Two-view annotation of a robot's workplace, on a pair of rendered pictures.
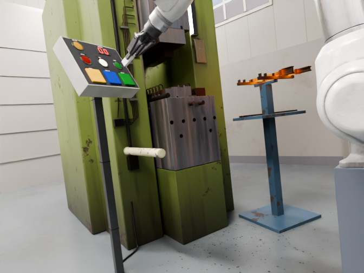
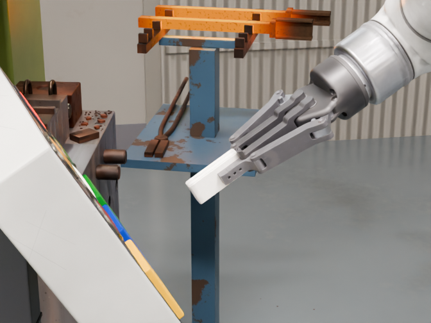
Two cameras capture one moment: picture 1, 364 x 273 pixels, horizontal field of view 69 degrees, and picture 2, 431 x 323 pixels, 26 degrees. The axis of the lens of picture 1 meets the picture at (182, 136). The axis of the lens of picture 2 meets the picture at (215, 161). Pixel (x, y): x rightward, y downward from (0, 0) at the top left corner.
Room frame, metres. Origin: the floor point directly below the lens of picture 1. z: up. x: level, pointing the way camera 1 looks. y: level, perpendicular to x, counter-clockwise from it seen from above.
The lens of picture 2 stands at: (0.61, 1.02, 1.49)
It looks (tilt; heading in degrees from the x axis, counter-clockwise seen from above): 22 degrees down; 307
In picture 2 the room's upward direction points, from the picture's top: straight up
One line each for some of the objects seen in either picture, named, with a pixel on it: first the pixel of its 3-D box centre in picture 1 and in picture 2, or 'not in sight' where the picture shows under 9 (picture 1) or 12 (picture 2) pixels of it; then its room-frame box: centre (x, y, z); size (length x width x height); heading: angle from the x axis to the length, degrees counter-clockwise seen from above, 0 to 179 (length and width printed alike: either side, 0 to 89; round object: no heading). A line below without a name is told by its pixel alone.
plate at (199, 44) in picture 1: (199, 51); not in sight; (2.01, -0.20, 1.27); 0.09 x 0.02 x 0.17; 123
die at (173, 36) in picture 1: (156, 45); not in sight; (1.91, 0.10, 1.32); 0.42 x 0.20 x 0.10; 33
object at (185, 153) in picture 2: (268, 115); (204, 136); (1.88, -0.63, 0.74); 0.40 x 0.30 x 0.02; 116
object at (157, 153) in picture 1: (142, 151); not in sight; (1.47, 0.23, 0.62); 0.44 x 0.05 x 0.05; 33
